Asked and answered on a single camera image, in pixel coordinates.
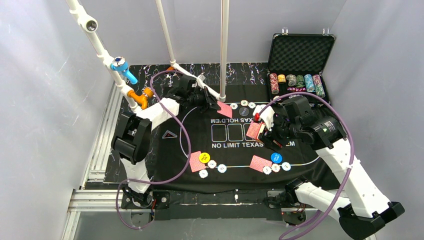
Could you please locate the red card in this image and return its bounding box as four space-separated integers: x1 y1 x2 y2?
217 101 233 118

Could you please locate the white chip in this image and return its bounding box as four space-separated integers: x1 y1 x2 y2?
240 100 249 107
271 163 281 173
207 160 217 169
262 165 272 175

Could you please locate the clear dealer button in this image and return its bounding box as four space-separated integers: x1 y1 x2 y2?
238 106 250 117

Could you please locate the red playing card deck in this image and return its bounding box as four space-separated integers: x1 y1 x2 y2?
245 121 264 141

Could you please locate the blue small blind button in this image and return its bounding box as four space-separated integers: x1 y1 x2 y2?
270 152 283 164

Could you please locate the light blue chip row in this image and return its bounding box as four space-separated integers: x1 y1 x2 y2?
217 164 228 174
281 162 292 172

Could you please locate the yellow big blind button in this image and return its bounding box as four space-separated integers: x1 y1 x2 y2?
198 152 211 164

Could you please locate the red card player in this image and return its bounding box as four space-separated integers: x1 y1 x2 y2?
189 151 206 173
249 155 273 173

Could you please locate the playing card deck box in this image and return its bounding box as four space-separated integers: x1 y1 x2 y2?
256 123 268 143

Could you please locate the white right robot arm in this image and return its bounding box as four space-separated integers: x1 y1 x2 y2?
255 92 405 240

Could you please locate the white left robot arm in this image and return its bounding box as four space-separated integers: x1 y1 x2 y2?
111 75 221 194

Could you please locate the light blue chip stack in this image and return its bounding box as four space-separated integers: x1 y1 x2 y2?
304 74 315 93

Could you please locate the pink poker chip stack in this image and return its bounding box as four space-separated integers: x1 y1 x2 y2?
312 74 326 98

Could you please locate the grey poker chip stack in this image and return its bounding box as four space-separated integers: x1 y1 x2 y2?
286 74 297 87

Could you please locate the green poker chip stack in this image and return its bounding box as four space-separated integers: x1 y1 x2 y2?
296 74 305 88

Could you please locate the yellow poker chip stack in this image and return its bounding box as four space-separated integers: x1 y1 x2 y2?
277 74 287 84

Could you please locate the orange plastic faucet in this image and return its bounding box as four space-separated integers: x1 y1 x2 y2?
127 87 154 110

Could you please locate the red poker chip stack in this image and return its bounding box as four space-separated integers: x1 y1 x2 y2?
269 73 280 95

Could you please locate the clear plastic card wedge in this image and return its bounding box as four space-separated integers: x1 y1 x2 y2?
162 130 178 139

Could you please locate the black poker chip case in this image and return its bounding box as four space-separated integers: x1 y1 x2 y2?
267 33 336 103

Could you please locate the blue plastic faucet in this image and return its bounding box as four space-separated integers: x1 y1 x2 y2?
110 56 138 85

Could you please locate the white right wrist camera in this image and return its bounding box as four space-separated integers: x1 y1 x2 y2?
253 104 275 130

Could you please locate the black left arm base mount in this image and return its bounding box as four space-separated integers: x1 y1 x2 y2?
115 187 171 231

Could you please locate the white PVC pipe frame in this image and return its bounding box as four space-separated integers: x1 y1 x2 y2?
64 0 230 115

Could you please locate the aluminium frame rail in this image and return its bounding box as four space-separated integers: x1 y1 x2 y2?
61 82 377 240

